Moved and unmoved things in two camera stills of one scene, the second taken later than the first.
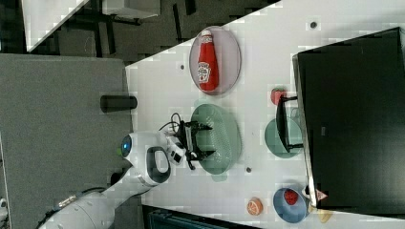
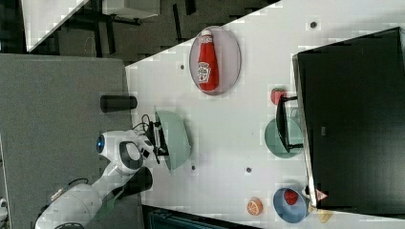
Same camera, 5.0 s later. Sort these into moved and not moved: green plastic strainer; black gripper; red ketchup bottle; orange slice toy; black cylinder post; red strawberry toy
Moved: black gripper; green plastic strainer
Not moved: orange slice toy; red strawberry toy; red ketchup bottle; black cylinder post
